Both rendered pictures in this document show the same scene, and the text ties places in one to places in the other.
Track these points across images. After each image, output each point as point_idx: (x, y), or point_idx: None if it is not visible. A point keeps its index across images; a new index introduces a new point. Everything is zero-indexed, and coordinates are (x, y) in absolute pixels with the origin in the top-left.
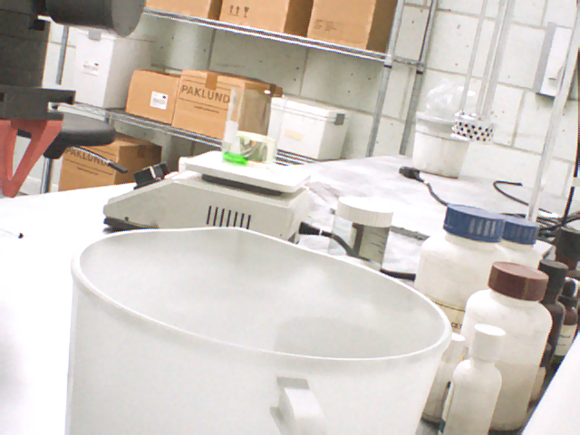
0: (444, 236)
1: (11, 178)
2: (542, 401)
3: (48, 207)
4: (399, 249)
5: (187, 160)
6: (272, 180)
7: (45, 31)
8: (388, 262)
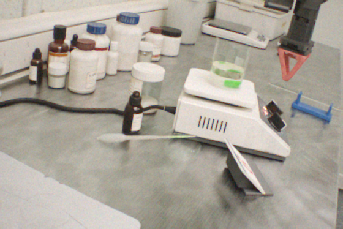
0: (136, 26)
1: (287, 75)
2: (145, 8)
3: (315, 145)
4: (86, 150)
5: (252, 82)
6: (203, 70)
7: (291, 18)
8: (108, 128)
